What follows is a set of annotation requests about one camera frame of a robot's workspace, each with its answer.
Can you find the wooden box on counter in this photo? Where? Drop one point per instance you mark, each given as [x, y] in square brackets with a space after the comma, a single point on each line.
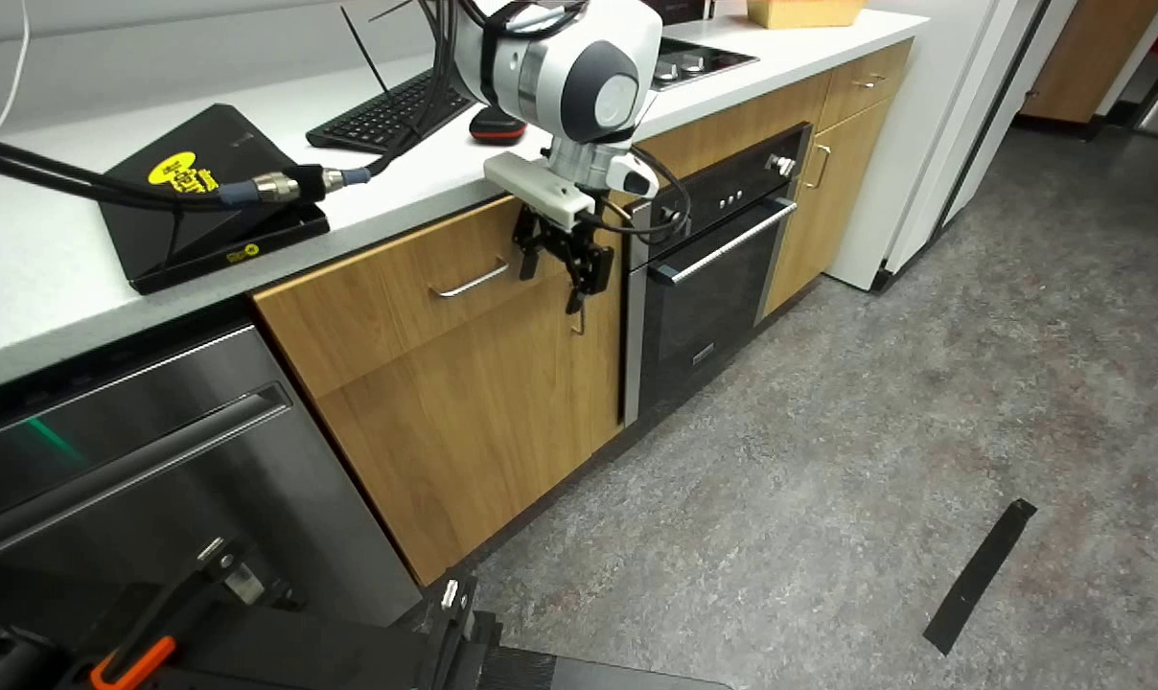
[803, 11]

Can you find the lower black orange clamp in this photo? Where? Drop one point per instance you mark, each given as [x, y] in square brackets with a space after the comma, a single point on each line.
[219, 574]

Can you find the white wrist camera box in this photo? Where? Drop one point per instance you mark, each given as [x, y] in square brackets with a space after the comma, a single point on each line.
[550, 198]

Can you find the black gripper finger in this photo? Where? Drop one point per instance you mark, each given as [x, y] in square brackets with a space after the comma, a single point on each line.
[576, 298]
[527, 268]

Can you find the black Wrap-it storage bag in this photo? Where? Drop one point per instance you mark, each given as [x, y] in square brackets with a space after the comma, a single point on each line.
[195, 160]

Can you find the stainless steel dishwasher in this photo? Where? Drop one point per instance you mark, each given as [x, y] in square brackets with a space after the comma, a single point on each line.
[129, 460]

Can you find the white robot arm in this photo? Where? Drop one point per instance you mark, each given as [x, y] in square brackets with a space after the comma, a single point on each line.
[581, 71]

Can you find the black glass cooktop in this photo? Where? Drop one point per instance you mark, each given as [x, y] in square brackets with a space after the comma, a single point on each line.
[686, 57]

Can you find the black built-in oven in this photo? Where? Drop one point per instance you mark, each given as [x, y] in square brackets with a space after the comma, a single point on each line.
[694, 298]

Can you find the silver drawer handle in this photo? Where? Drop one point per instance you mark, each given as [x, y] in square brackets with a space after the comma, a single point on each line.
[472, 281]

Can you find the white wood-front kitchen drawer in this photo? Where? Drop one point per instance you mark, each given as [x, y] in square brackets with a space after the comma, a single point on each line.
[361, 312]

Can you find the black strip on floor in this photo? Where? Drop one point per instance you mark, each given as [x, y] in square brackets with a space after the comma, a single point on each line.
[976, 575]

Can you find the wooden lower cabinet door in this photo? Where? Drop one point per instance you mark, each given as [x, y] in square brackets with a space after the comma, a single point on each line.
[467, 432]

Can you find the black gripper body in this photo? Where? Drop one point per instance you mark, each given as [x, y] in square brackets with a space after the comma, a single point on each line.
[576, 249]

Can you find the white refrigerator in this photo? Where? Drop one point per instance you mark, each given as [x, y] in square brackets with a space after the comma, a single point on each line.
[965, 64]

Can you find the black keyboard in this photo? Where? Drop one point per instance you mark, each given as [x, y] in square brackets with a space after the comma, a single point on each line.
[397, 116]

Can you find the wooden right cabinet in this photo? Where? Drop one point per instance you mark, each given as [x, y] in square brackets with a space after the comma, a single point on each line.
[847, 107]

